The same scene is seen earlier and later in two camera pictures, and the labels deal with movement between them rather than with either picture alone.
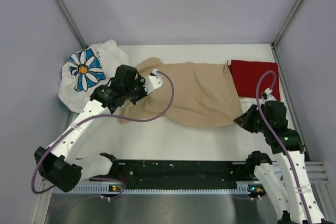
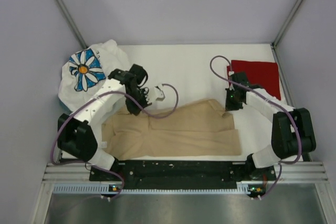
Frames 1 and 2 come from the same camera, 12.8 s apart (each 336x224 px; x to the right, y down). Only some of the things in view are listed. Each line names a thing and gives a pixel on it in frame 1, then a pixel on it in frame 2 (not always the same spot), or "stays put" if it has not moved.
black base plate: x=179 y=173 stays put
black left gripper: x=140 y=81 stays put
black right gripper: x=243 y=120 to x=229 y=106
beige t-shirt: x=205 y=94 to x=197 y=128
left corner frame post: x=64 y=8 stays put
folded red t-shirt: x=245 y=75 stays put
